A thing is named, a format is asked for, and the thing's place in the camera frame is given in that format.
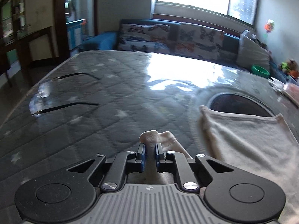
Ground right butterfly print cushion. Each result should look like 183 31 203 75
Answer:
174 23 225 61

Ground grey plain pillow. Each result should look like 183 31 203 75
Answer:
236 30 270 71

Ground grey quilted star table cover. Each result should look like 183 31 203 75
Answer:
1 51 298 223

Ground colourful pinwheel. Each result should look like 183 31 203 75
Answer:
264 19 275 43

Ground cream white garment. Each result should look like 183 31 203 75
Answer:
139 105 299 223

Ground blue white cabinet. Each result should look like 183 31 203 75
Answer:
66 19 86 51

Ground green plastic bowl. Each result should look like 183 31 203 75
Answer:
251 65 270 78

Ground plush teddy bear toy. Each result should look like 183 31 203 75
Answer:
278 59 298 79

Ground black round induction cooktop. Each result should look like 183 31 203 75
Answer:
207 93 275 117

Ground left butterfly print cushion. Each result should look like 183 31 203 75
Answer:
118 24 170 54

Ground folded pink white clothes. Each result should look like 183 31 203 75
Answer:
282 83 299 107

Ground butterfly print cushion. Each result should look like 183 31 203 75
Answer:
118 24 170 54
174 23 225 61

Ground crumpled clear plastic bag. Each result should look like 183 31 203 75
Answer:
268 77 284 91

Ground blue sofa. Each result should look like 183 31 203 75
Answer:
78 19 288 82

